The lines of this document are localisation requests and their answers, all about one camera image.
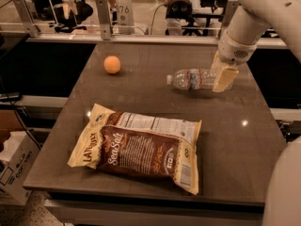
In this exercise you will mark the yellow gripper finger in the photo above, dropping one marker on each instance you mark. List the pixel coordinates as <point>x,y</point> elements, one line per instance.
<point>224,77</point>
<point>216,61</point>

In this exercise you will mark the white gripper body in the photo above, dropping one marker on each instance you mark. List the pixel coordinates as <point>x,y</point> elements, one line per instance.
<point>233,51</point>

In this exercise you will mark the clear plastic water bottle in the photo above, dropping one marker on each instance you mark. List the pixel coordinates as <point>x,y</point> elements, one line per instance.
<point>192,79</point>

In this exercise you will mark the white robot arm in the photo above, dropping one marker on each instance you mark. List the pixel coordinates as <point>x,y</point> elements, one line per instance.
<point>283,200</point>

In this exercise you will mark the brown sea salt chip bag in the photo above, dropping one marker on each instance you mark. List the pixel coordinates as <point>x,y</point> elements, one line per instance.
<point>141,146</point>

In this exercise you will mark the black desk with legs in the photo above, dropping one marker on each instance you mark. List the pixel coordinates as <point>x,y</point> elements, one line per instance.
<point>206,20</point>

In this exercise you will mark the black device with lenses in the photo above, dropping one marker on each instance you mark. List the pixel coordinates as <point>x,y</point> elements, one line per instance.
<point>179,9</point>

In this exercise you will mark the orange fruit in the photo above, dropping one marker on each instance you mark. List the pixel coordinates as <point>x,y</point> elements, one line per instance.
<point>112,64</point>

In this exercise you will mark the black office chair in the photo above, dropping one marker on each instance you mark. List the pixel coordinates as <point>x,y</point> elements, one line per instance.
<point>69,15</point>

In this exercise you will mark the white cardboard box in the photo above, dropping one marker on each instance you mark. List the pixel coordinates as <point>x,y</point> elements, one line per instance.
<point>17,158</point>

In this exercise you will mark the right metal rail bracket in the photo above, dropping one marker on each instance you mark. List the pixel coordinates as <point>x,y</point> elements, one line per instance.
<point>229,11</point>

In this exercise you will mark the metal rail bracket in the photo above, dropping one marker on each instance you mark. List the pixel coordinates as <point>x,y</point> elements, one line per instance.
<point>27,21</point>
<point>104,19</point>
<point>229,11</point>

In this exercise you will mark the white numbered post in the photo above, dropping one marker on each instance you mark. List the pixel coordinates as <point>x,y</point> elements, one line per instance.
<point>125,17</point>

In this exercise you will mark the middle metal rail bracket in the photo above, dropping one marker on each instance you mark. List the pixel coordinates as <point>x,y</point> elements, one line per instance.
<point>104,19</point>

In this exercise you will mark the left metal rail bracket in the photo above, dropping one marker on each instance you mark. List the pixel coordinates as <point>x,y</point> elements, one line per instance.
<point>27,21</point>

